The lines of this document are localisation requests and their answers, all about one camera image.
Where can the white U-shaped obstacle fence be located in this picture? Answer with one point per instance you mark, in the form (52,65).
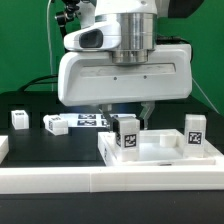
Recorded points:
(111,179)

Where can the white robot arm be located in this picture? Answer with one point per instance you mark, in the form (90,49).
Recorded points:
(138,17)

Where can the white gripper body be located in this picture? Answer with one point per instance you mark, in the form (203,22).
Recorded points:
(95,70)

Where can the white square table top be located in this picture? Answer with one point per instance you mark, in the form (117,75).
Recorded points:
(157,148)

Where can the white sheet with tag markers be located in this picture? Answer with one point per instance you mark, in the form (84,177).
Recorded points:
(95,119)

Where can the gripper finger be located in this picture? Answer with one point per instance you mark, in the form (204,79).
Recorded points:
(147,109)
(106,109)

